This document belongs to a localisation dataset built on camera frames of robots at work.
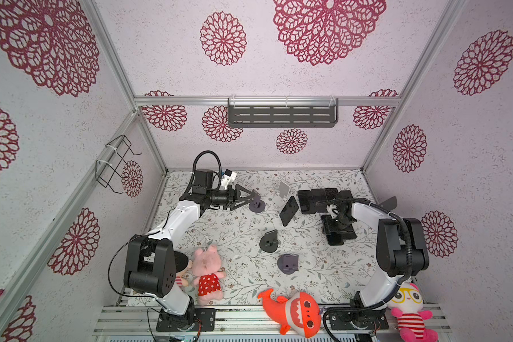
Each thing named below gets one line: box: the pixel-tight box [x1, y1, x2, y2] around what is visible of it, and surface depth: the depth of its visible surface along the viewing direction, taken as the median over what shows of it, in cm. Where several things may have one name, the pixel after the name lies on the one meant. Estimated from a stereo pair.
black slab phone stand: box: [259, 229, 279, 253], surface depth 90 cm
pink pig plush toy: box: [192, 245, 228, 306], surface depth 80 cm
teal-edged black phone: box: [335, 190, 354, 200], surface depth 81 cm
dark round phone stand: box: [277, 253, 299, 275], surface depth 85 cm
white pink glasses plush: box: [386, 282, 439, 342], surface depth 71 cm
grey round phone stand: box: [248, 189, 266, 214], surface depth 104 cm
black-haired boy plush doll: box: [173, 250, 196, 296], surface depth 82 cm
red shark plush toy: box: [257, 288, 321, 338], surface depth 70 cm
